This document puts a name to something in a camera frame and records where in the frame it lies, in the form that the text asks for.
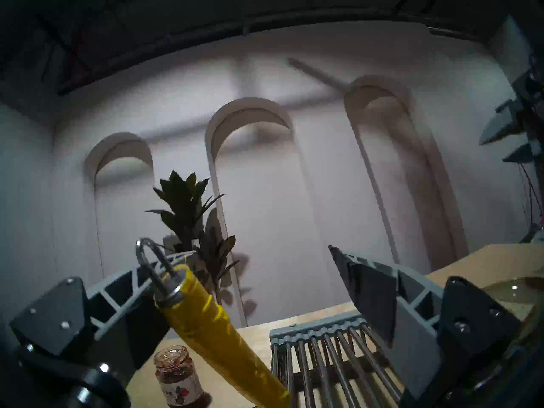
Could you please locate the grey lattice left gripper right finger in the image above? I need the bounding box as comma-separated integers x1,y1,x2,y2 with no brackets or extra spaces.
329,245,523,397

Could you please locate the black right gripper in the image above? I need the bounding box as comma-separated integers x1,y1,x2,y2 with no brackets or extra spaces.
479,54,544,164

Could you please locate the grey lattice left gripper left finger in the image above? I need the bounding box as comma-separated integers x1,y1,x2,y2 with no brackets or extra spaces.
9,251,197,371

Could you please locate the yellow handled butter knife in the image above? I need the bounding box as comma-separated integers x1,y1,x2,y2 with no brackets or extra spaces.
136,238,292,408

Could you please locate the strawberry jam glass jar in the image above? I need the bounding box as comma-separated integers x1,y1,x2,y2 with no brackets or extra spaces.
153,346,212,408

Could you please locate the grey metal dish rack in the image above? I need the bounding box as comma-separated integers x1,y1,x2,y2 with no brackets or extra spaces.
269,310,404,408

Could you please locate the tall potted leafy plant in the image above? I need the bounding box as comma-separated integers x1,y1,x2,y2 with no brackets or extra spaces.
145,170,240,306

